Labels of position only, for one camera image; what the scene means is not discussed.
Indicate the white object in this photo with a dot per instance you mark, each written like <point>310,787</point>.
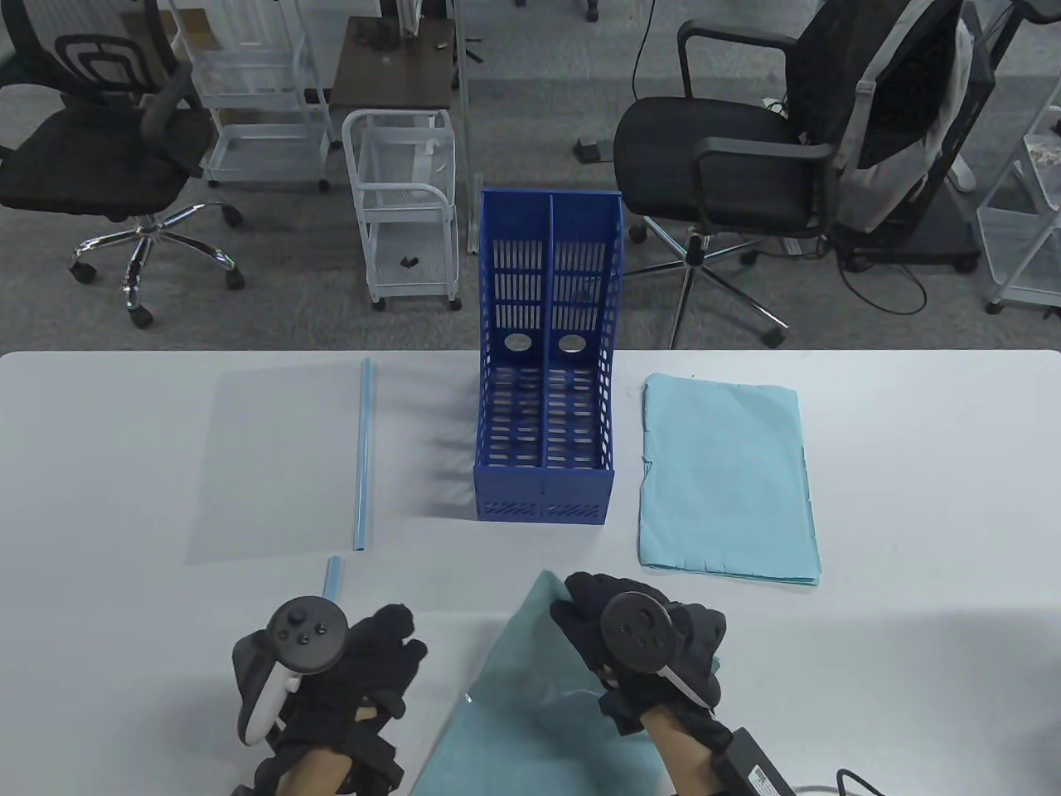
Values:
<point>964,176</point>

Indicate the black rolling stand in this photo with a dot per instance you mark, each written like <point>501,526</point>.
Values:
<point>937,236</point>

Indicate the grey metal pole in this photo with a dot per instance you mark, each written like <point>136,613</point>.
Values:
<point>465,124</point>

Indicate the person's right hand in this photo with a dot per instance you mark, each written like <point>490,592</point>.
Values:
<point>580,618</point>

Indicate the brown side table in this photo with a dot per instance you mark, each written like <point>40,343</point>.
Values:
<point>390,75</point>

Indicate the blue plastic file rack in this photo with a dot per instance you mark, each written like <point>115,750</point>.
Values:
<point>547,249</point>

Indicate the stack of light blue papers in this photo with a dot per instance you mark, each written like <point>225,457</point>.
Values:
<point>729,481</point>
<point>530,713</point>

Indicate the person's right forearm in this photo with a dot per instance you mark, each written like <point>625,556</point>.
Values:
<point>684,754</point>

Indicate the clear plastic file folder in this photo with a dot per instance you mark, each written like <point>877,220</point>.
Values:
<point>489,746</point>
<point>273,464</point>

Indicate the black and white controller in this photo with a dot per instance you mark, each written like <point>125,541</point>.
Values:
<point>307,630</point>
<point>638,630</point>

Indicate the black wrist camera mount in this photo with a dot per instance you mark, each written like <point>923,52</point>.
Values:
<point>754,771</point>
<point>377,759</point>

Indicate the small white mesh cart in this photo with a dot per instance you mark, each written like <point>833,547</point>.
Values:
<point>406,249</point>

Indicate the person's left forearm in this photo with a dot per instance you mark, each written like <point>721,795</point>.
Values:
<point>315,771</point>

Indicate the cardboard box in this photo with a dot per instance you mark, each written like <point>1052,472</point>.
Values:
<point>195,23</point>

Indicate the black mesh-back office chair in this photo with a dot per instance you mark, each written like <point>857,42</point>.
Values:
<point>83,157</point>

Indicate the white three-tier cart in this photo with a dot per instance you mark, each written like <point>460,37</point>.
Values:
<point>265,149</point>

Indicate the person's left hand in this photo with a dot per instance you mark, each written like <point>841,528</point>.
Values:
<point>377,663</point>

